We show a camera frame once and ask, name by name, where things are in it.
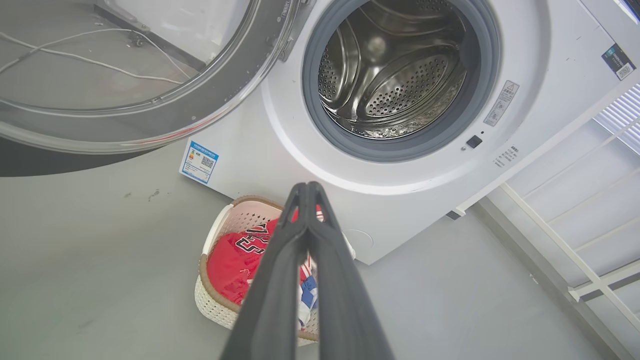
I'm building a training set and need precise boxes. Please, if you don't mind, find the small printed text label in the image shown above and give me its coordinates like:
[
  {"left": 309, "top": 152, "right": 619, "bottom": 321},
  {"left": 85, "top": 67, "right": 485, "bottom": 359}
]
[{"left": 492, "top": 145, "right": 520, "bottom": 169}]

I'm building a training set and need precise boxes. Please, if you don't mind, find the grey warning sticker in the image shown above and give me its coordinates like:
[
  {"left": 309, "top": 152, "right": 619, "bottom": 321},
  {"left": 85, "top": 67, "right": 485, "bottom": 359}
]
[{"left": 483, "top": 80, "right": 520, "bottom": 127}]

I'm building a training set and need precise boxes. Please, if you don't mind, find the white metal rack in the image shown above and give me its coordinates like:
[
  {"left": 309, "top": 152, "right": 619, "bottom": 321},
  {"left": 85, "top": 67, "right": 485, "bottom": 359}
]
[{"left": 472, "top": 82, "right": 640, "bottom": 360}]

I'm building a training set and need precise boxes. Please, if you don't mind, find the round black glass washer door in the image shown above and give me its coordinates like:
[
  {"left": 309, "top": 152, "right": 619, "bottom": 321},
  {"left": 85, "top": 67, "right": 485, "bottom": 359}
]
[{"left": 0, "top": 0, "right": 302, "bottom": 178}]

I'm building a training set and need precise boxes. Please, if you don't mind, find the round white filter cover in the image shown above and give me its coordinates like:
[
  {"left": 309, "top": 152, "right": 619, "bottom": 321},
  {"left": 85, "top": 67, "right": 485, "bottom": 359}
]
[{"left": 344, "top": 229, "right": 375, "bottom": 262}]

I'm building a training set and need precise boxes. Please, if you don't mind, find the dark QR code sticker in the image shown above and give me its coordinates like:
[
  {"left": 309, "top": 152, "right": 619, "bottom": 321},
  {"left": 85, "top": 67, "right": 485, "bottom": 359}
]
[{"left": 601, "top": 43, "right": 637, "bottom": 81}]

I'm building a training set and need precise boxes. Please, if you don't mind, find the cream plastic laundry basket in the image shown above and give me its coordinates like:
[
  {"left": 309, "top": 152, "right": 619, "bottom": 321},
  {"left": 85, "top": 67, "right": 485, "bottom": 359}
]
[{"left": 194, "top": 195, "right": 357, "bottom": 347}]

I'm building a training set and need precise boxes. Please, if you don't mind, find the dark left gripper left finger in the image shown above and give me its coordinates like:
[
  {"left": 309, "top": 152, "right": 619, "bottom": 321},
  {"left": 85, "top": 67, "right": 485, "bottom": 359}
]
[{"left": 220, "top": 182, "right": 309, "bottom": 360}]

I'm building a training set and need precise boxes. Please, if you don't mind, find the blue and white striped garment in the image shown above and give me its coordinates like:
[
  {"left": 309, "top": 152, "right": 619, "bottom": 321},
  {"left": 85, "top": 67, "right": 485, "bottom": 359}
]
[{"left": 298, "top": 274, "right": 320, "bottom": 331}]

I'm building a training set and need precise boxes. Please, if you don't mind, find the red basketball jersey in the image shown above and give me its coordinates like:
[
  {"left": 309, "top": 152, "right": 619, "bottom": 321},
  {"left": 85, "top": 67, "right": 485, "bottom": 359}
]
[{"left": 206, "top": 207, "right": 326, "bottom": 307}]

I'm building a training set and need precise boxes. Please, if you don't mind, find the blue energy label sticker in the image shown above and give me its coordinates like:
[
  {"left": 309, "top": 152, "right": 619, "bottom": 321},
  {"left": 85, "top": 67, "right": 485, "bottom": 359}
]
[{"left": 180, "top": 139, "right": 220, "bottom": 185}]

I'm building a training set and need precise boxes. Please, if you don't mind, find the white front-load washing machine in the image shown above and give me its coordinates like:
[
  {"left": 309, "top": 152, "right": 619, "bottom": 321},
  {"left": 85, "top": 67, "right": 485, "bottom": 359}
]
[{"left": 179, "top": 0, "right": 640, "bottom": 266}]

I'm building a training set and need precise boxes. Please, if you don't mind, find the white power cable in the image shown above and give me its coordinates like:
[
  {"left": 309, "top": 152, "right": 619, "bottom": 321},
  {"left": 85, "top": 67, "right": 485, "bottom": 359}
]
[
  {"left": 0, "top": 31, "right": 185, "bottom": 86},
  {"left": 0, "top": 27, "right": 192, "bottom": 81}
]

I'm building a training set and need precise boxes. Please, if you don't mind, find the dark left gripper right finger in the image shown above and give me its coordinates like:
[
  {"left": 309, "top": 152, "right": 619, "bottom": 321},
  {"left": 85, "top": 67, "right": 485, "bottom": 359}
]
[{"left": 296, "top": 182, "right": 396, "bottom": 360}]

